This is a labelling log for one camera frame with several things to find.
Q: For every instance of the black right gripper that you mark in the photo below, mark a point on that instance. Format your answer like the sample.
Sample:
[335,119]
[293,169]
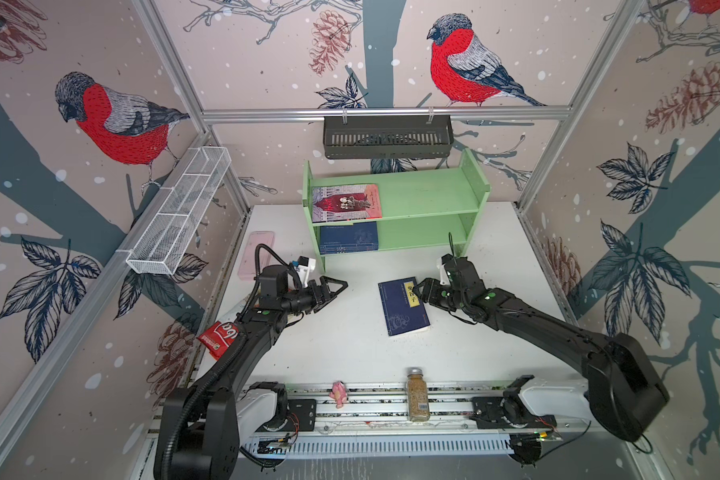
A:
[429,291]

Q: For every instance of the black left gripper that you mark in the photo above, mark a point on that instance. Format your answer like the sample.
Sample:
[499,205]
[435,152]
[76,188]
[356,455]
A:
[326,297]

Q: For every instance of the blue book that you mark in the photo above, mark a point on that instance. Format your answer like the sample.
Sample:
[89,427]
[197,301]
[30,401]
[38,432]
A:
[403,311]
[358,237]

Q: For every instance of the pink Hamlet book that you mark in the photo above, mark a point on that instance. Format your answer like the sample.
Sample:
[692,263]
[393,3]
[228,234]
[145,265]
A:
[345,203]

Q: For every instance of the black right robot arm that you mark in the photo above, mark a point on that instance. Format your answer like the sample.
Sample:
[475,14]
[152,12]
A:
[624,391]

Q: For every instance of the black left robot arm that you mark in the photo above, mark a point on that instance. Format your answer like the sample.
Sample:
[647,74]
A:
[204,426]

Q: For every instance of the green wooden shelf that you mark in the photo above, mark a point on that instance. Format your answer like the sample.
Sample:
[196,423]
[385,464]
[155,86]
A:
[419,209]

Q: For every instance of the pink case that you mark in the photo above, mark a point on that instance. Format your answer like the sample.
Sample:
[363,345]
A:
[246,270]

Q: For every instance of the pink small toy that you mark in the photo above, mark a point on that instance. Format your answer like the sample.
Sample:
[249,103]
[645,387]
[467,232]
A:
[339,394]

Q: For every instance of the spice jar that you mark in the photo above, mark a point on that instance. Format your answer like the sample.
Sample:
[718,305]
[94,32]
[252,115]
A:
[417,396]

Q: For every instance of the red snack bag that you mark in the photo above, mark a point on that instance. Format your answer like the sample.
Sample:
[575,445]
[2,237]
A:
[220,335]

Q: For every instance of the black hanging basket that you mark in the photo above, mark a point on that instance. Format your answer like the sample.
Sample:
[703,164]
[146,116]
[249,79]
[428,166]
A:
[388,137]

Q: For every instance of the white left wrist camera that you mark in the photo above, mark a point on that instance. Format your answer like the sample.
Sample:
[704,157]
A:
[304,267]

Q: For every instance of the aluminium rail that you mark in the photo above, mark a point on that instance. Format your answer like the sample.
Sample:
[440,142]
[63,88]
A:
[381,409]

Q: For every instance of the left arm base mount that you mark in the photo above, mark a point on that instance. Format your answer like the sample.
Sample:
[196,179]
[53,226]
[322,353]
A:
[266,406]

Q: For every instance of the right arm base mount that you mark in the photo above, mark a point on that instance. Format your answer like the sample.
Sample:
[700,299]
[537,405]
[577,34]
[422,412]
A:
[508,411]

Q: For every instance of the white wire mesh basket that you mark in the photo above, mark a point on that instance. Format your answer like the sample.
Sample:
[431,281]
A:
[169,233]

